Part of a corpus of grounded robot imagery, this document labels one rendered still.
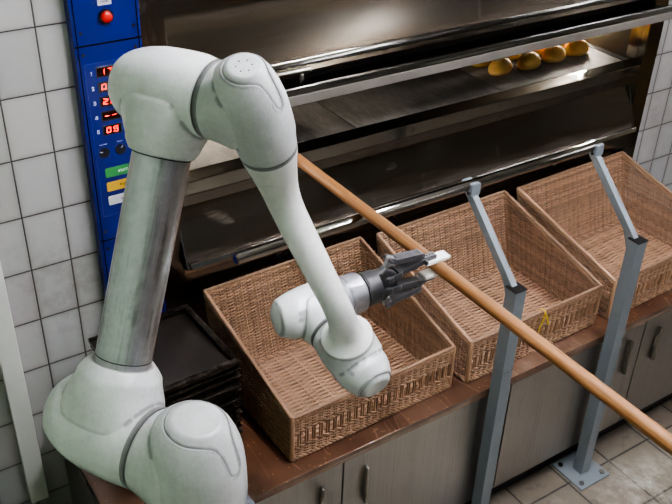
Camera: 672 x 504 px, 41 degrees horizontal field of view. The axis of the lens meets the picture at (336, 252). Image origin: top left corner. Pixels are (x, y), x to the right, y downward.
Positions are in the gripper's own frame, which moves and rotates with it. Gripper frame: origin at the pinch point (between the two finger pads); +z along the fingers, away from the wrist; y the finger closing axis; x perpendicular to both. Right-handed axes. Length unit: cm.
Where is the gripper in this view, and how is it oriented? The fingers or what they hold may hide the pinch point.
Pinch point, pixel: (434, 264)
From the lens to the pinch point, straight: 203.5
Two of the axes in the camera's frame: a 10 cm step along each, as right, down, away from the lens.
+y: -0.3, 8.4, 5.4
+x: 5.5, 4.6, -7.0
